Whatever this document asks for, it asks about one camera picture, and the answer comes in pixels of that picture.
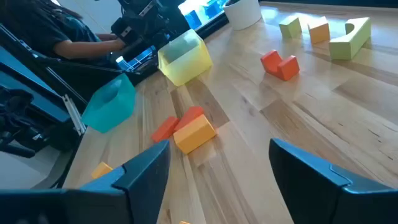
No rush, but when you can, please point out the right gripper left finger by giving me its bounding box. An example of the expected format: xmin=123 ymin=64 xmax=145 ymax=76
xmin=67 ymin=139 xmax=171 ymax=224

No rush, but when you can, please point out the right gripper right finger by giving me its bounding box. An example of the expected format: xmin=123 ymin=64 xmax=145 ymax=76
xmin=269 ymin=138 xmax=398 ymax=224

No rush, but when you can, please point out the orange rectangular wooden block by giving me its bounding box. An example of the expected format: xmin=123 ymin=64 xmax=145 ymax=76
xmin=91 ymin=161 xmax=114 ymax=180
xmin=172 ymin=114 xmax=218 ymax=155

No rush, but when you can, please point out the red rectangular wooden block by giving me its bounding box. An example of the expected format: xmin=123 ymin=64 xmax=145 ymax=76
xmin=174 ymin=105 xmax=205 ymax=131
xmin=150 ymin=116 xmax=180 ymax=143

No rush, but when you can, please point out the red wooden arch block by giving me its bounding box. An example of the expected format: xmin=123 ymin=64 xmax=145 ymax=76
xmin=260 ymin=49 xmax=300 ymax=82

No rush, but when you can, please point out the green wooden arch block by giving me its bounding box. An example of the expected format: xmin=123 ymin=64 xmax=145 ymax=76
xmin=328 ymin=17 xmax=372 ymax=61

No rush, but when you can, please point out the green wooden cube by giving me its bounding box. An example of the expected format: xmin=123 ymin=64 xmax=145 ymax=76
xmin=278 ymin=16 xmax=302 ymax=40

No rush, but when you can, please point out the yellow translucent plastic bin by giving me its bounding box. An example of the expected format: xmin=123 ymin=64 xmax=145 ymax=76
xmin=157 ymin=29 xmax=214 ymax=87

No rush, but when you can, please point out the grey desk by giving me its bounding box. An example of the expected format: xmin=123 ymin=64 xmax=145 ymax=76
xmin=0 ymin=46 xmax=72 ymax=124

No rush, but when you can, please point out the person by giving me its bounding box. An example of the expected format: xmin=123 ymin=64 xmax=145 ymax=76
xmin=0 ymin=0 xmax=125 ymax=62

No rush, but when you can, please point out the white plant pot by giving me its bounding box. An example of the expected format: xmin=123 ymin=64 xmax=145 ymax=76
xmin=222 ymin=0 xmax=262 ymax=31

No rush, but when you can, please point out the black aluminium table frame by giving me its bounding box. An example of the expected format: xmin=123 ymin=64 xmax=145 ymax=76
xmin=49 ymin=12 xmax=231 ymax=187

